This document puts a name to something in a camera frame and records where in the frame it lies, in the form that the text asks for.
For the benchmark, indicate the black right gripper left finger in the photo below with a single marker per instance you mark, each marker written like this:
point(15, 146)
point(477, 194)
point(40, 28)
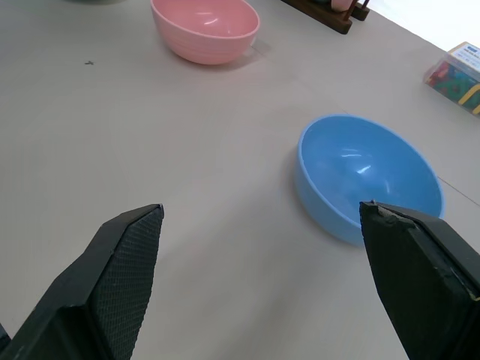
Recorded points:
point(93, 285)

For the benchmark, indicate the clear box of colourful pieces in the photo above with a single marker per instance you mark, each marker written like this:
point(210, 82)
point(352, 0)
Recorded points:
point(455, 75)

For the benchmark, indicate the dark wooden rack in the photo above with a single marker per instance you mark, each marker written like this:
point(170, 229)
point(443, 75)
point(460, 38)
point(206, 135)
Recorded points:
point(330, 17)

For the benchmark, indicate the pink cup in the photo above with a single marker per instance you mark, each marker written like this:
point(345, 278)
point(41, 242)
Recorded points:
point(342, 3)

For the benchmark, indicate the blue plastic bowl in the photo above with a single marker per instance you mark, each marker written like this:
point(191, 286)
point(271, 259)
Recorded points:
point(360, 165)

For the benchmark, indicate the pink plastic bowl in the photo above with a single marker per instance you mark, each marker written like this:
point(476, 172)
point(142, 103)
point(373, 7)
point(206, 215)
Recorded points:
point(206, 30)

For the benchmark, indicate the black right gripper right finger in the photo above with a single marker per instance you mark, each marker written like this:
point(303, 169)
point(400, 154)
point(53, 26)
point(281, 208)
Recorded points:
point(420, 285)

